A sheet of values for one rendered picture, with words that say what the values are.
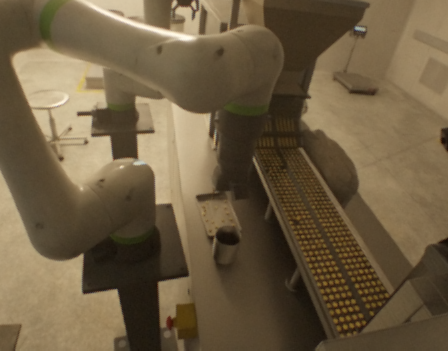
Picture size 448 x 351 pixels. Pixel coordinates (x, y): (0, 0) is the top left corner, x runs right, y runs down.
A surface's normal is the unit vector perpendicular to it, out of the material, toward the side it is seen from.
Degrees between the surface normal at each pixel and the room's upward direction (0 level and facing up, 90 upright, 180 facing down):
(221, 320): 0
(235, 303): 0
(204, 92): 91
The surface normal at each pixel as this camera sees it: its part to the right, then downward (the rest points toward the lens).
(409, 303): -0.98, 0.02
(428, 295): 0.12, -0.80
